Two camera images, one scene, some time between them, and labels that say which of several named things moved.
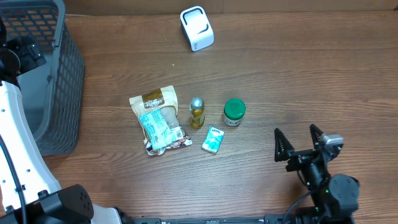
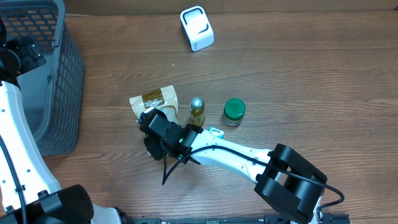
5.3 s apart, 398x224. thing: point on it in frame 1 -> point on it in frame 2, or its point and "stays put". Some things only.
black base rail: (269, 219) stays put
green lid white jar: (234, 110) stays put
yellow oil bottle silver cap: (196, 112) stays put
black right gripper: (285, 152) -> (153, 143)
